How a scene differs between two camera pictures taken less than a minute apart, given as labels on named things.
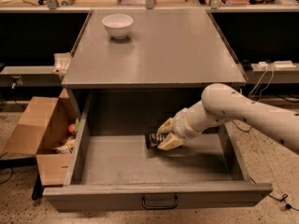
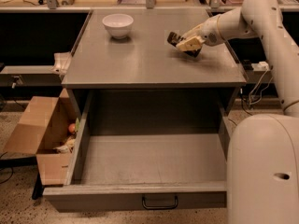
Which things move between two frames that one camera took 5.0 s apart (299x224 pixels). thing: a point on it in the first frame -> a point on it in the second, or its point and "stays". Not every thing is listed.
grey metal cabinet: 163,66 stays
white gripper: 181,125 -> 209,32
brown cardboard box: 43,126 stays
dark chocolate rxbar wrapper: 151,140 -> 174,38
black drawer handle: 160,207 stays
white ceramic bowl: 118,25 stays
